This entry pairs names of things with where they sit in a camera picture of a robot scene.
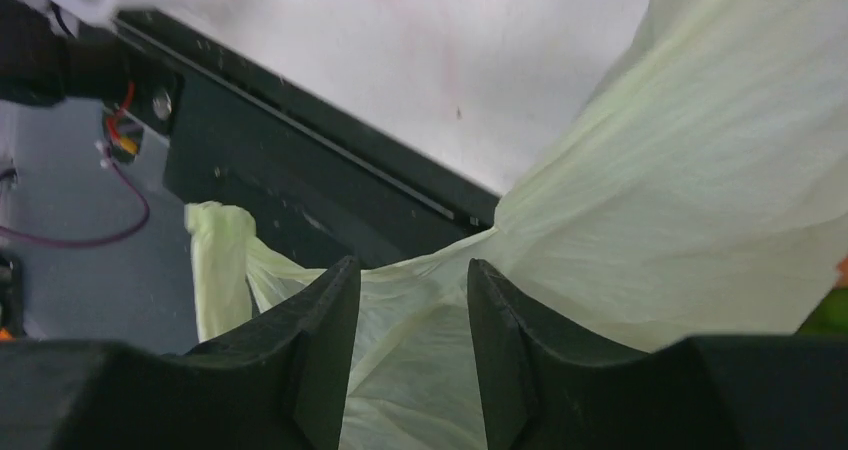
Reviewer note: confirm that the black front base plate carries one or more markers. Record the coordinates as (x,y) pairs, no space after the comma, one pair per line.
(320,183)

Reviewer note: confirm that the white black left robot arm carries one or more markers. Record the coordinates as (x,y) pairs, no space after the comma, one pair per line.
(41,68)

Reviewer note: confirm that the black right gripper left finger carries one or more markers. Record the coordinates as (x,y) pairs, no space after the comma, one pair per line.
(278,381)

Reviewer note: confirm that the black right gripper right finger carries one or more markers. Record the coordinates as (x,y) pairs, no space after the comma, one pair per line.
(546,382)

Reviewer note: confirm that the pale green plastic bag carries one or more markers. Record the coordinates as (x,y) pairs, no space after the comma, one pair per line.
(702,189)

